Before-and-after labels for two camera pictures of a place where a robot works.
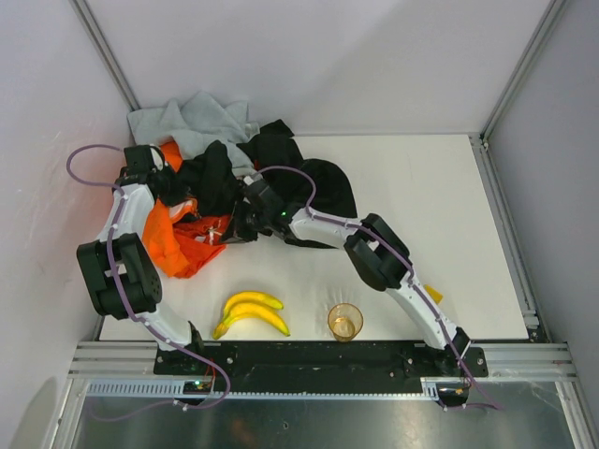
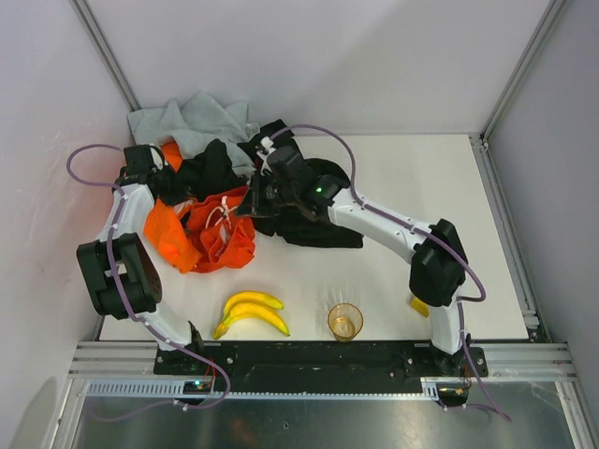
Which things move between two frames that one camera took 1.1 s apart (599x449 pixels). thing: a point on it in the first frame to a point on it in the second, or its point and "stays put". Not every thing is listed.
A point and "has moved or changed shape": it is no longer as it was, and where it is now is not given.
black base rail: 328,359 stays put
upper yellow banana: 253,296 stays put
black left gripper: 165,185 stays put
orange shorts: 200,240 has moved or changed shape
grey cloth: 194,125 stays put
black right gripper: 245,224 to 253,196
